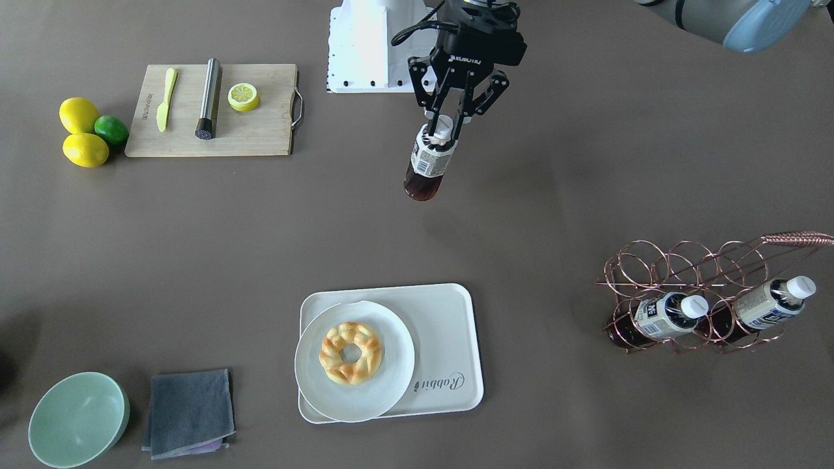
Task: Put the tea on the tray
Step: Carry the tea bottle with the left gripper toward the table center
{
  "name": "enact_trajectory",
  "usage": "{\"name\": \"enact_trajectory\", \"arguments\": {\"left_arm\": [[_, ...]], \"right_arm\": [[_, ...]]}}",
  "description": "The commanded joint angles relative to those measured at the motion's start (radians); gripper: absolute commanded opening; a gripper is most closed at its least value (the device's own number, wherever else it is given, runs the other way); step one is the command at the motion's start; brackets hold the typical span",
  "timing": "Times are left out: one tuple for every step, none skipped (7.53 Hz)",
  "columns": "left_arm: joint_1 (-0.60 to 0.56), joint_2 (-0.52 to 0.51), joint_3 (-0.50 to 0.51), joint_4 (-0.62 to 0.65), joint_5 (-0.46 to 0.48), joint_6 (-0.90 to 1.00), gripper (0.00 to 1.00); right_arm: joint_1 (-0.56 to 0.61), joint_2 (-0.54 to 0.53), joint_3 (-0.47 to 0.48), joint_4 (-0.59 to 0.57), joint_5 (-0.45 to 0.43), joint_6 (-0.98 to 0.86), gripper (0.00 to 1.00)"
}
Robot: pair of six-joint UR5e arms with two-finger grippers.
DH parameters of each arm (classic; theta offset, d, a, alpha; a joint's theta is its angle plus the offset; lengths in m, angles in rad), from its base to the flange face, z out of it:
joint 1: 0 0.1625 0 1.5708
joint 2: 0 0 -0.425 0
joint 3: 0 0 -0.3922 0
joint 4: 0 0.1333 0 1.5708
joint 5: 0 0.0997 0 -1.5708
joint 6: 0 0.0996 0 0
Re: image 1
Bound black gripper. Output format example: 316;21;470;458
408;1;527;145

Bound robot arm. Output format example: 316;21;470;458
390;1;832;141

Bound white rectangular tray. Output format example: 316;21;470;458
298;284;483;423

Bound tea bottle rear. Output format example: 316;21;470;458
711;276;816;343

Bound wooden cutting board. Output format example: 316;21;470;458
124;63;298;158

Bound lemon half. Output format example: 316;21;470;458
227;83;260;112

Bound steel muddler black tip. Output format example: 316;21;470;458
194;57;222;140

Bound yellow plastic knife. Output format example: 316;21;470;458
156;66;178;133

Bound white round plate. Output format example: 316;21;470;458
295;301;415;422

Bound green lime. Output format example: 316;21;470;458
93;115;129;147

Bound whole lemon lower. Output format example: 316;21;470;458
62;133;110;168

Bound whole lemon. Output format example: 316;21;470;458
62;133;110;168
59;97;100;134

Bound whole lemon upper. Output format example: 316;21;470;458
59;97;100;134

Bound grey folded cloth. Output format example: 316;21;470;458
142;369;235;460

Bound green ceramic bowl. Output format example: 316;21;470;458
29;371;130;468

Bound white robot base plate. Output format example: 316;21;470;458
326;1;438;93

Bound braided ring bread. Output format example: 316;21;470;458
319;322;384;386

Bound copper wire bottle rack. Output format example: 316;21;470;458
598;231;832;353

